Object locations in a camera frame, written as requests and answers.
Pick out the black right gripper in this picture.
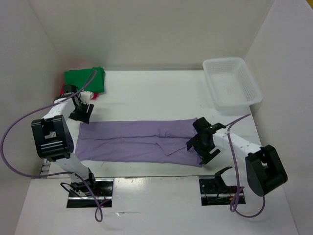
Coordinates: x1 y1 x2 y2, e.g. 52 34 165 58
186 134 220 165

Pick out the red t shirt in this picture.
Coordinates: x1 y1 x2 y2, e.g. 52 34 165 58
60 83 99 100

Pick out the green t shirt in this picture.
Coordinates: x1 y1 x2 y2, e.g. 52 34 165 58
64 67 105 93

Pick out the lavender t shirt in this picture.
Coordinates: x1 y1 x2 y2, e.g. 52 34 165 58
75 119 201 167

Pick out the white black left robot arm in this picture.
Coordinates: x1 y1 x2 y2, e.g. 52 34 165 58
31 85 98 196

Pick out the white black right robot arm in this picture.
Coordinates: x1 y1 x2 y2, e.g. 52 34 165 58
186 116 288 197

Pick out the white plastic basket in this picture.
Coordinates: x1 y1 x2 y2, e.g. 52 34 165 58
202 57 263 116

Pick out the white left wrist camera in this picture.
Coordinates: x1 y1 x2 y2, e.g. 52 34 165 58
80 91 94 104

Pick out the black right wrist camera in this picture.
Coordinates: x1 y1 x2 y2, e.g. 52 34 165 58
193 117 226 134

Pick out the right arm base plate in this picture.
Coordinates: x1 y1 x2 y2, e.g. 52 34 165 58
199 177 237 206

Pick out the aluminium table edge rail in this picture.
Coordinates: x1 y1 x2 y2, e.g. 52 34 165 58
39 160 51 179

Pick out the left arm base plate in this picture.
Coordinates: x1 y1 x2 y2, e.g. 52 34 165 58
60 178 114 209

